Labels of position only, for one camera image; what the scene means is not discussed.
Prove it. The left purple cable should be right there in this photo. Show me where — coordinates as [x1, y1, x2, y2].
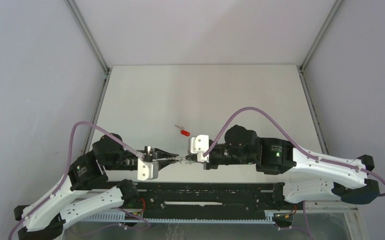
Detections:
[8, 121, 145, 240]

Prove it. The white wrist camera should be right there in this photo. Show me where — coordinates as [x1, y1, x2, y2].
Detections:
[188, 134, 210, 163]
[137, 158, 159, 181]

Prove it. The left aluminium frame post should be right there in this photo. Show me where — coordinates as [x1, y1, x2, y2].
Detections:
[64, 0, 111, 75]

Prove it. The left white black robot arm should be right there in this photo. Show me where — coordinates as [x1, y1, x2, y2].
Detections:
[14, 135, 178, 240]

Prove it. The metal disc keyring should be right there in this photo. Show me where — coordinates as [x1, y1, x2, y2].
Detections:
[175, 156, 190, 165]

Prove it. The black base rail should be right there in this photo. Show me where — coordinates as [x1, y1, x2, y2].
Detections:
[89, 180, 305, 221]

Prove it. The aluminium frame post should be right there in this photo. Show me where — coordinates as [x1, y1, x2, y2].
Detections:
[64, 0, 111, 75]
[299, 0, 346, 72]

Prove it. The white slotted cable duct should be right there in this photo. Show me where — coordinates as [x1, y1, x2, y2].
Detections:
[81, 211, 275, 224]

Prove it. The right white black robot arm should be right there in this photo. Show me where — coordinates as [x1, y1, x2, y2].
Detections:
[186, 125, 381, 209]

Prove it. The right aluminium frame post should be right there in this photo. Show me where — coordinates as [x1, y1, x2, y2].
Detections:
[299, 0, 346, 72]

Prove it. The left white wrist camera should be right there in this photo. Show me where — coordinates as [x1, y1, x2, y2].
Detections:
[137, 158, 159, 181]

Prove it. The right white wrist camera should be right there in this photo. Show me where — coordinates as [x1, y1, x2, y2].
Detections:
[188, 134, 210, 163]

